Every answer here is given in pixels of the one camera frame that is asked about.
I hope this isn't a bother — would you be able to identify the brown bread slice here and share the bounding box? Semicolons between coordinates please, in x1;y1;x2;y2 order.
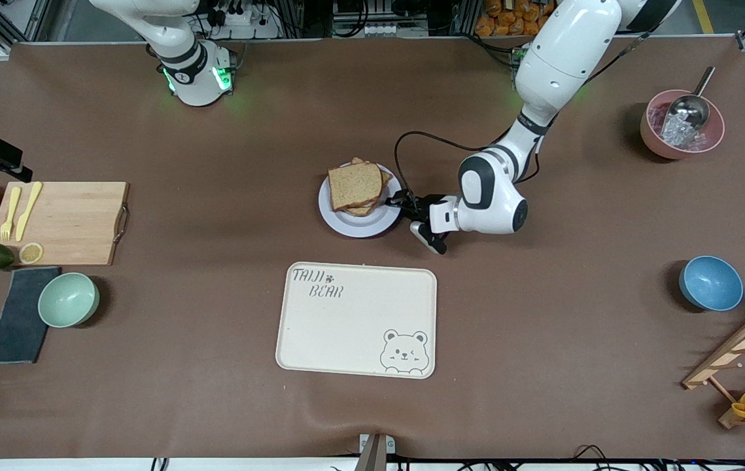
345;157;394;217

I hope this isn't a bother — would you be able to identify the light toast bread slice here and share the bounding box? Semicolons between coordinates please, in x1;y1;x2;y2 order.
328;162;384;211

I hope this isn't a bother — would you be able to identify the white round plate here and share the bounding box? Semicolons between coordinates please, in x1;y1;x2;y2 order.
318;162;404;238

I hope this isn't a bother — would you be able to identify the yellow plastic knife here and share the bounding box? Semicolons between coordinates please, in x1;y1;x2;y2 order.
15;181;43;242

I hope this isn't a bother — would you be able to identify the yellow plastic fork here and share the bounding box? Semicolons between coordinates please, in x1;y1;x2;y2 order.
0;186;22;243

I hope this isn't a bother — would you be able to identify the cream bear print tray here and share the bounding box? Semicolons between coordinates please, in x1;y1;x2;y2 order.
275;262;438;379

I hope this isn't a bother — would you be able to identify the mint green bowl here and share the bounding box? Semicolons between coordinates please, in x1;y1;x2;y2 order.
37;272;100;328

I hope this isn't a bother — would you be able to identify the dark grey cloth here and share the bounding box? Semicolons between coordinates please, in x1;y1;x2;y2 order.
0;266;61;364

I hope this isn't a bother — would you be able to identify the long white power strip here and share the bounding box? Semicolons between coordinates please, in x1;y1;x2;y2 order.
339;23;406;37

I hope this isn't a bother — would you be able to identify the orange pastries pile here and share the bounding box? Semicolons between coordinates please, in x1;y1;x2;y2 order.
475;0;553;37

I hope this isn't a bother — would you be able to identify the white power strip with plugs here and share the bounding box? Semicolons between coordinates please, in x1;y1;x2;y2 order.
212;0;281;40

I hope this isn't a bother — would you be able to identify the pink bowl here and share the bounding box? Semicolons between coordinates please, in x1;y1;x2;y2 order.
640;89;726;160

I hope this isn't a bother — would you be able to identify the clear ice cubes pile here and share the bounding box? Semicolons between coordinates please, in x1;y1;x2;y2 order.
659;114;708;148

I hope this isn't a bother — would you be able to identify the metal scoop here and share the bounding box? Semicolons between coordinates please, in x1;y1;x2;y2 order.
662;65;717;131

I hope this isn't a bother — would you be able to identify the blue bowl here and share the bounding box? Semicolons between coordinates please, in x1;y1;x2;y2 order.
678;255;744;312

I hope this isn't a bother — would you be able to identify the wooden peg rack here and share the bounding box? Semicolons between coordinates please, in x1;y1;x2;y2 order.
682;301;745;429

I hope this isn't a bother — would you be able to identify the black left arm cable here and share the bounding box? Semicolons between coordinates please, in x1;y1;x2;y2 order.
393;29;651;207

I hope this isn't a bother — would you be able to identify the wooden cutting board with handle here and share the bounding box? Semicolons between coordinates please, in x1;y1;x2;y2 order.
0;181;131;266

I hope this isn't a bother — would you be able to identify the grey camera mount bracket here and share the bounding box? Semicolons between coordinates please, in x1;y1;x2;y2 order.
354;433;396;471

